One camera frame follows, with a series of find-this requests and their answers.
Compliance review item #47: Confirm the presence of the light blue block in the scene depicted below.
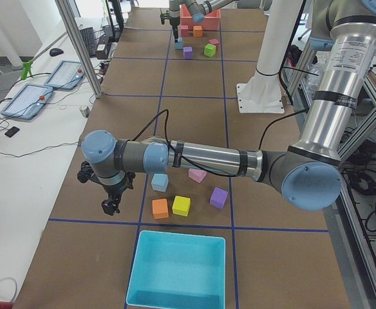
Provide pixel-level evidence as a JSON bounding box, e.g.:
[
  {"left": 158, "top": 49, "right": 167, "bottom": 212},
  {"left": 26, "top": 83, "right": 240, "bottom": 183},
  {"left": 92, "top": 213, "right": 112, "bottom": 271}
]
[
  {"left": 151, "top": 174, "right": 169, "bottom": 192},
  {"left": 174, "top": 37, "right": 183, "bottom": 50}
]

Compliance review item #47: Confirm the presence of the magenta block near pink bin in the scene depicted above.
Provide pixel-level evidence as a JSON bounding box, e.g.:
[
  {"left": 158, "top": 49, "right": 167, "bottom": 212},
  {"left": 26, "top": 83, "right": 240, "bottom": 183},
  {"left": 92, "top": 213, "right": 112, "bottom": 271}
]
[{"left": 180, "top": 25, "right": 189, "bottom": 37}]

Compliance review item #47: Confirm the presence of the orange block near pink bin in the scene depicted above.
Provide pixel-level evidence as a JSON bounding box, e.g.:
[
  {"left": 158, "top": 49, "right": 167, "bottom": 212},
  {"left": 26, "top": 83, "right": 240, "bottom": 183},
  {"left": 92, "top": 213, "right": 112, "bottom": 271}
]
[{"left": 193, "top": 25, "right": 203, "bottom": 37}]

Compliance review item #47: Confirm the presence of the purple block near pink bin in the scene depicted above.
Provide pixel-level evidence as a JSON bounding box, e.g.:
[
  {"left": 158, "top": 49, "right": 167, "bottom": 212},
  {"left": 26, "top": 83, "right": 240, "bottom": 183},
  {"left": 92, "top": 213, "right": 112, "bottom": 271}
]
[{"left": 183, "top": 46, "right": 193, "bottom": 60}]

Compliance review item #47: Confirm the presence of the pink plastic bin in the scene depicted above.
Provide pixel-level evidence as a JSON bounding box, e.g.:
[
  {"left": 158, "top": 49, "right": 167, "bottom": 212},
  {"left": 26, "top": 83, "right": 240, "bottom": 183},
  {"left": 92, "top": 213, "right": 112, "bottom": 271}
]
[{"left": 180, "top": 5, "right": 221, "bottom": 31}]

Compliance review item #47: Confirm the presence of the magenta block beside green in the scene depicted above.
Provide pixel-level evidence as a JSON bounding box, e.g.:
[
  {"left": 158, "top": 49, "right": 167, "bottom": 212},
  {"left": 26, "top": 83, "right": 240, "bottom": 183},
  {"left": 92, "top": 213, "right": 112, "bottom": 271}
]
[{"left": 209, "top": 39, "right": 220, "bottom": 50}]

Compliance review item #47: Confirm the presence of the orange block near cyan bin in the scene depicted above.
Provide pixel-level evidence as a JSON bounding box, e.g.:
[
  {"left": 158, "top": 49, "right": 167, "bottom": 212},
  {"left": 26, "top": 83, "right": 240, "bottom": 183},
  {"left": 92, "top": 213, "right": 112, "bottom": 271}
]
[{"left": 152, "top": 199, "right": 169, "bottom": 219}]

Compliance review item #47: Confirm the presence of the yellow block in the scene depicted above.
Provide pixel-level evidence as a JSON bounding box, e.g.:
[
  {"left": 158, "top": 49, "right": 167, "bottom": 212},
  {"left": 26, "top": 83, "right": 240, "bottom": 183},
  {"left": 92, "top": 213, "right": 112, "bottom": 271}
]
[{"left": 172, "top": 196, "right": 191, "bottom": 216}]

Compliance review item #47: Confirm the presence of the cyan plastic bin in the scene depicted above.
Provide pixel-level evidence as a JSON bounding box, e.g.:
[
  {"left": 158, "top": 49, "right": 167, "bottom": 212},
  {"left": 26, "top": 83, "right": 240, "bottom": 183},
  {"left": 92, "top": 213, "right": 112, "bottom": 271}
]
[{"left": 126, "top": 230, "right": 226, "bottom": 308}]

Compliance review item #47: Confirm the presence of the black keyboard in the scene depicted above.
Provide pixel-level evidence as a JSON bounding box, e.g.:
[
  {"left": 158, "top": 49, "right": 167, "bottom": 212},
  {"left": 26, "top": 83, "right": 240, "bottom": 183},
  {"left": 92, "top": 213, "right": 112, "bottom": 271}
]
[{"left": 80, "top": 27, "right": 97, "bottom": 57}]

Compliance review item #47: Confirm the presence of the light pink block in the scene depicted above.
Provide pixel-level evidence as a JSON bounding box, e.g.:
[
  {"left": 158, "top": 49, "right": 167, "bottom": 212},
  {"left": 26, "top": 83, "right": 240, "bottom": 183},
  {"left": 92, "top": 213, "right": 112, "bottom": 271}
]
[{"left": 189, "top": 169, "right": 207, "bottom": 183}]

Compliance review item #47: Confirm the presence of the small metal cylinder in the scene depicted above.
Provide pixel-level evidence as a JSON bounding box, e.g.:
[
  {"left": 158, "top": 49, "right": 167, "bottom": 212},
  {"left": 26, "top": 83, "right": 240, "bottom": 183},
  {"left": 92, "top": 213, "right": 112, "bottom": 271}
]
[{"left": 79, "top": 106, "right": 90, "bottom": 118}]

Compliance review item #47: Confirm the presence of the purple block near cyan bin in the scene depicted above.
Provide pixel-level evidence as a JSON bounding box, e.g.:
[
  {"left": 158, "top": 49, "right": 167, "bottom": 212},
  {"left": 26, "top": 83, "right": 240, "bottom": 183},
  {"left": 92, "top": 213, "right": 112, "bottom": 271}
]
[{"left": 209, "top": 187, "right": 228, "bottom": 209}]

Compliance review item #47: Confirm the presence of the teach pendant farther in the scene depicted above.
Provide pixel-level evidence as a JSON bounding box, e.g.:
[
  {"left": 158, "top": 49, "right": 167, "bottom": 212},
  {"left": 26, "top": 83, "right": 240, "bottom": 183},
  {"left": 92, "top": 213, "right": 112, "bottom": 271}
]
[{"left": 44, "top": 61, "right": 84, "bottom": 90}]

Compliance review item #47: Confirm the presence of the black computer mouse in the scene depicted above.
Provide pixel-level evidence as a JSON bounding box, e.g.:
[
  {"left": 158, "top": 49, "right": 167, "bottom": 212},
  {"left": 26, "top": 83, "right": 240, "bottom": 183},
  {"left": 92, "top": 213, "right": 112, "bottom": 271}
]
[{"left": 49, "top": 48, "right": 64, "bottom": 57}]

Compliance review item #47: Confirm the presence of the black phone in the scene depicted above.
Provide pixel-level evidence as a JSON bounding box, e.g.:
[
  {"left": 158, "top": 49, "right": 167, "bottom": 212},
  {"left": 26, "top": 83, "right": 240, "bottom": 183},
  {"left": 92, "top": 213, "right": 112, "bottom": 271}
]
[{"left": 5, "top": 126, "right": 20, "bottom": 138}]

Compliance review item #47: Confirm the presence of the teach pendant nearer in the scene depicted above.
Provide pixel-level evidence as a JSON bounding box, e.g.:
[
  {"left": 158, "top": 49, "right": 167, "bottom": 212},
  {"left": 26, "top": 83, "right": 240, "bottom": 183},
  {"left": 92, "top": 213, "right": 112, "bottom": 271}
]
[{"left": 1, "top": 84, "right": 53, "bottom": 120}]

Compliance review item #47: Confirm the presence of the green clamp toy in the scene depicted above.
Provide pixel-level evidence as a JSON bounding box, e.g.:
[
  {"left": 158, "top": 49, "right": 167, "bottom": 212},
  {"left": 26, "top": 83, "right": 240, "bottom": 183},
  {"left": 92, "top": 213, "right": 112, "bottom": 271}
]
[{"left": 20, "top": 60, "right": 33, "bottom": 80}]

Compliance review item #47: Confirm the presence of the white camera post base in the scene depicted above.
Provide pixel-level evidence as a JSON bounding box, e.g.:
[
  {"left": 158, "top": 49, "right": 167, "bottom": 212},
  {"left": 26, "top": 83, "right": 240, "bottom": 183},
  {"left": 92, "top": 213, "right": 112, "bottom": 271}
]
[{"left": 236, "top": 0, "right": 305, "bottom": 114}]

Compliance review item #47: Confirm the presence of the aluminium frame post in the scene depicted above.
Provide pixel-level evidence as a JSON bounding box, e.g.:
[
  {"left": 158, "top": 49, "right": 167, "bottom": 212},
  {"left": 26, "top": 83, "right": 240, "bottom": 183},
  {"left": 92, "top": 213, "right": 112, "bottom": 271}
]
[{"left": 55, "top": 0, "right": 102, "bottom": 98}]

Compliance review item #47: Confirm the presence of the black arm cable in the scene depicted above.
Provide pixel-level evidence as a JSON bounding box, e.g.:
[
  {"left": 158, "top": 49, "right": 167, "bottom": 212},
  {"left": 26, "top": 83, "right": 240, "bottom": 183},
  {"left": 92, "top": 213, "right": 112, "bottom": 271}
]
[{"left": 128, "top": 108, "right": 308, "bottom": 178}]

